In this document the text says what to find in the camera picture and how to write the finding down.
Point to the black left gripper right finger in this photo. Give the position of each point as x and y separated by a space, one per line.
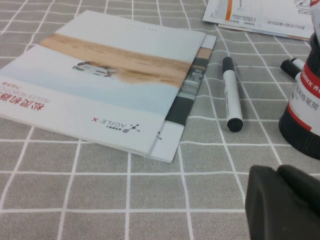
302 187

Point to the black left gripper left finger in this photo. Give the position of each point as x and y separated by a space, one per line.
270 212

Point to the white marker with black cap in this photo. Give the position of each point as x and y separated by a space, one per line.
298 62
287 67
231 95

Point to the black mesh pen holder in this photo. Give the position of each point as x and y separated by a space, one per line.
300 120

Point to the white barrel marker in holder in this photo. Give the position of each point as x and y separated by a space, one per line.
315 22

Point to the brochure with black band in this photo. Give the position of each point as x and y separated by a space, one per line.
180 107

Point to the thin white booklet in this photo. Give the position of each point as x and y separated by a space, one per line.
287 35

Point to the grey checked tablecloth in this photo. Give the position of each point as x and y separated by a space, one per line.
100 200

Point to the white ROS book orange trim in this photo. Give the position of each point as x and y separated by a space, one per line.
270 10

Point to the white booklet with small logo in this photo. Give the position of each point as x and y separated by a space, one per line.
215 12

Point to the white brochure with sand band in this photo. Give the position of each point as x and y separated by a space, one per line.
100 87

